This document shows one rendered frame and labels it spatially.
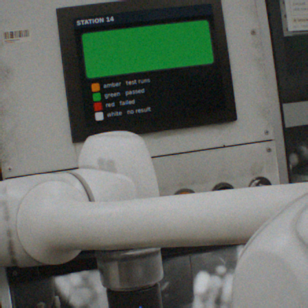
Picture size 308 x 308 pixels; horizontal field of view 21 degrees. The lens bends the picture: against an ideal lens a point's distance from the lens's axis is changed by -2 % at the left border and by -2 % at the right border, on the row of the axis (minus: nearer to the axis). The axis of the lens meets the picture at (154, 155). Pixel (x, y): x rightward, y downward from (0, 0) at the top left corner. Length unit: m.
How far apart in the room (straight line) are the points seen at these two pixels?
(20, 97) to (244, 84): 0.34
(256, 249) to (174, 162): 0.71
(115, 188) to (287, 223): 0.55
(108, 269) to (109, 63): 0.30
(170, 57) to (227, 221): 0.42
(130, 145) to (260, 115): 0.27
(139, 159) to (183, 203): 0.22
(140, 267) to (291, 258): 0.61
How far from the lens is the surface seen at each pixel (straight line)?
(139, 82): 1.23
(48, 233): 0.98
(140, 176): 1.11
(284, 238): 0.55
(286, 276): 0.54
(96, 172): 1.10
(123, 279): 1.13
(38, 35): 1.24
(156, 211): 0.91
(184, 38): 1.25
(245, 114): 1.29
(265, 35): 1.32
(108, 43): 1.23
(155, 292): 1.16
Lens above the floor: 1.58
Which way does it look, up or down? 4 degrees down
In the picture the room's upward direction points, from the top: 7 degrees counter-clockwise
